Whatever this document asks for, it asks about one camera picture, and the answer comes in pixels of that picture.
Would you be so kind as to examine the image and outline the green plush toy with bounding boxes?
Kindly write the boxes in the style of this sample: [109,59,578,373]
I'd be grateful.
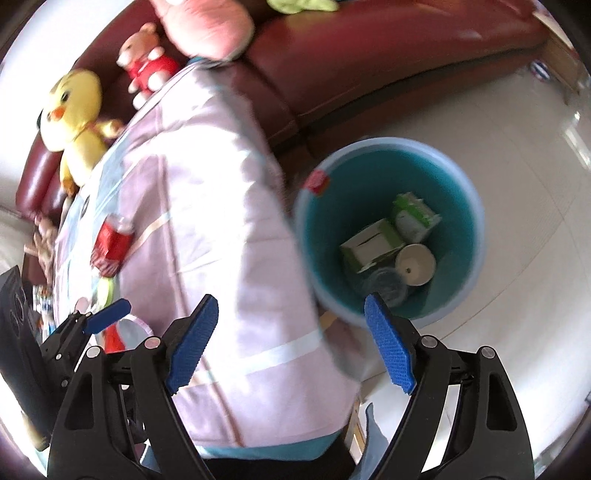
[268,0,340,14]

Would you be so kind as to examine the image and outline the white round cup lid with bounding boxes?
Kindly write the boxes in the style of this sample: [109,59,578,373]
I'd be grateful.
[394,243,436,287]

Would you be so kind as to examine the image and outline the orange-red snack packet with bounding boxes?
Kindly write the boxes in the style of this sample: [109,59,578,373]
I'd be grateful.
[91,215,136,278]

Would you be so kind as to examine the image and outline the pink striped blanket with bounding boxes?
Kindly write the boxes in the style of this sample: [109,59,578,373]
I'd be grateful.
[51,58,365,457]

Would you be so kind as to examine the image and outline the bear plush in red clothes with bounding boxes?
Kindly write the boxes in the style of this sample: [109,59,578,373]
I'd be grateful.
[115,23,181,109]

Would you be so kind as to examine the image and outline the clear plastic cup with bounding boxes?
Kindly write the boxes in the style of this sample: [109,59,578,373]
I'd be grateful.
[367,270,409,308]

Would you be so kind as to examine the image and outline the dark red leather sofa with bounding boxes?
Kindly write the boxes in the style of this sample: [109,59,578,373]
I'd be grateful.
[16,0,555,222]

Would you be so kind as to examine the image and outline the wooden table leg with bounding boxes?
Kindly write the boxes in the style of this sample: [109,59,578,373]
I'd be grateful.
[344,397,368,462]

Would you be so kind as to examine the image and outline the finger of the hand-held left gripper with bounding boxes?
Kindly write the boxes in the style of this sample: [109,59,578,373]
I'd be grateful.
[41,298,133,370]

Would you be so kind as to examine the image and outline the beige plush toy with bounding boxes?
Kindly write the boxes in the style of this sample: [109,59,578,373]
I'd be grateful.
[25,217,58,282]

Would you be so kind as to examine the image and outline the wooden cabinet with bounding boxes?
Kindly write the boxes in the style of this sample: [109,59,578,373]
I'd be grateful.
[538,34,583,95]

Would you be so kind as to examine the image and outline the pink carrot plush toy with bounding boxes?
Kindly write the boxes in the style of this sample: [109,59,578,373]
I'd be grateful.
[150,0,254,61]

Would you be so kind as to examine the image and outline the blue plastic bin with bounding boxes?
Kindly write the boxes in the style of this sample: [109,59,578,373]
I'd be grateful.
[293,137,486,328]

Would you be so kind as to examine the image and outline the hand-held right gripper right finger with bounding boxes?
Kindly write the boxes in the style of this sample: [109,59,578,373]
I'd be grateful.
[364,292,537,480]

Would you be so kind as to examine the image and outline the yellow duck plush toy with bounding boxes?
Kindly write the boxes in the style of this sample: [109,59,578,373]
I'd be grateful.
[37,69,125,190]

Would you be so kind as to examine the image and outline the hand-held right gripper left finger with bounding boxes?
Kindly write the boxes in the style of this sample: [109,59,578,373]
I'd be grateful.
[46,294,220,480]

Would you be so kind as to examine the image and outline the green white carton box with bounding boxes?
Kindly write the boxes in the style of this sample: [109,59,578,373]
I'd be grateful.
[341,219,407,274]
[392,193,441,244]

